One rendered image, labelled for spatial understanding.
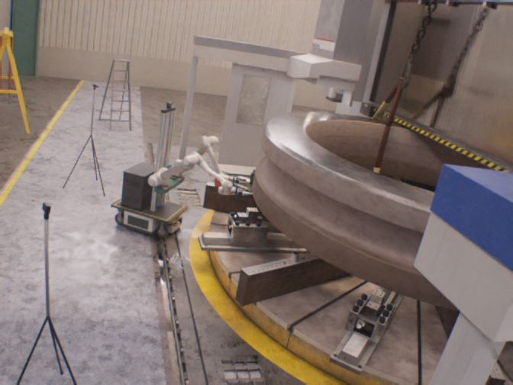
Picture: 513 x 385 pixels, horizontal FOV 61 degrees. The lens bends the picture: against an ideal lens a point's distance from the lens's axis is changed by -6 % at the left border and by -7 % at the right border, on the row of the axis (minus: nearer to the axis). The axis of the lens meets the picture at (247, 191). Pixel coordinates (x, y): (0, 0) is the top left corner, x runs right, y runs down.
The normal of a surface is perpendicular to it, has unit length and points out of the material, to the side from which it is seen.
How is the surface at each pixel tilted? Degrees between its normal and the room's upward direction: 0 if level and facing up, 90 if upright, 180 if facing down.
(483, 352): 90
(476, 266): 90
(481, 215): 90
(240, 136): 90
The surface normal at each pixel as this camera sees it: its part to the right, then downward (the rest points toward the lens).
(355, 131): 0.43, 0.37
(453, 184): -0.96, -0.07
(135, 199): -0.28, 0.29
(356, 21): 0.23, 0.37
